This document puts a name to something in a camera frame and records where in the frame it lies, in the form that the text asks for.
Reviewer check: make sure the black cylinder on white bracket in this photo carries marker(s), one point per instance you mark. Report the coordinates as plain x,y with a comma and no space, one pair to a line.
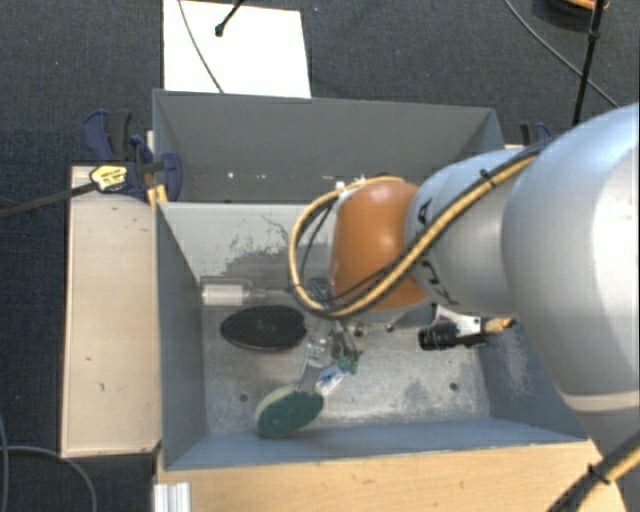
440,336

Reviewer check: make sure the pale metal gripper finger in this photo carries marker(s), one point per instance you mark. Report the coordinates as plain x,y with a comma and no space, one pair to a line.
328,381
310,362

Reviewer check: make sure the pale wood board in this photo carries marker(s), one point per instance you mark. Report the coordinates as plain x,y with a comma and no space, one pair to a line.
112,320

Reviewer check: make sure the black oval brush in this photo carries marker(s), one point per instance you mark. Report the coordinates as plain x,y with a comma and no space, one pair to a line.
262,327

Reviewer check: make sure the grey metal bin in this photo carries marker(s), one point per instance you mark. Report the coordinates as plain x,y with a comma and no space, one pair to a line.
400,385

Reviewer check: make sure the green and yellow round sponge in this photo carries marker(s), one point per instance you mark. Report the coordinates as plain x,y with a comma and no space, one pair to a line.
287,414

